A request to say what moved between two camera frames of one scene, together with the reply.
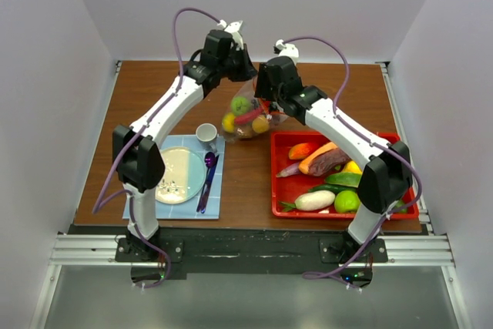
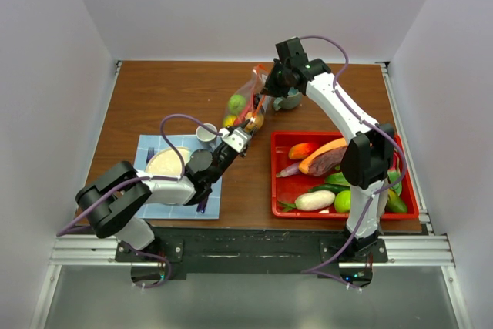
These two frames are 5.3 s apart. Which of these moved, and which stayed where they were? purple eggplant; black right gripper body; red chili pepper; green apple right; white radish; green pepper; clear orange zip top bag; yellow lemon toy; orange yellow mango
Moved: red chili pepper; black right gripper body; clear orange zip top bag
Stayed: orange yellow mango; purple eggplant; white radish; green apple right; yellow lemon toy; green pepper
